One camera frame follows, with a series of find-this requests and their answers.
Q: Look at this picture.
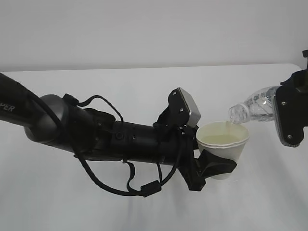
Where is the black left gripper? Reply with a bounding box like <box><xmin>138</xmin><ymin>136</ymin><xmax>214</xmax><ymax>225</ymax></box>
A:
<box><xmin>156</xmin><ymin>125</ymin><xmax>237</xmax><ymax>192</ymax></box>

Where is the white paper cup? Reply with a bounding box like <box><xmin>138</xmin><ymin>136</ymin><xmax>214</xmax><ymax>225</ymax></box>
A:
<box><xmin>195</xmin><ymin>121</ymin><xmax>250</xmax><ymax>180</ymax></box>

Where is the clear green-label water bottle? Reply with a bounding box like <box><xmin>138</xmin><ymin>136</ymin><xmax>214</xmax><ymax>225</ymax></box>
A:
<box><xmin>229</xmin><ymin>86</ymin><xmax>279</xmax><ymax>124</ymax></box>

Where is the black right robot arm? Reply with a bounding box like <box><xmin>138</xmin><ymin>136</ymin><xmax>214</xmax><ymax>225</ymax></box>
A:
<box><xmin>280</xmin><ymin>67</ymin><xmax>308</xmax><ymax>94</ymax></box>

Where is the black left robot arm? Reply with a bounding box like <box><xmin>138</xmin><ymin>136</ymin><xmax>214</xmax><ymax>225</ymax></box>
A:
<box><xmin>0</xmin><ymin>75</ymin><xmax>237</xmax><ymax>197</ymax></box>

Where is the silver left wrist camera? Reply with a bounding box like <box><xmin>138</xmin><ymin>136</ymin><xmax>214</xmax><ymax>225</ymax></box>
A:
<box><xmin>157</xmin><ymin>87</ymin><xmax>201</xmax><ymax>128</ymax></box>

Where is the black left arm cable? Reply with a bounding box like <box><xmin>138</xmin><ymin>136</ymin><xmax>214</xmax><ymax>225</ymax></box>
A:
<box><xmin>74</xmin><ymin>149</ymin><xmax>183</xmax><ymax>198</ymax></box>

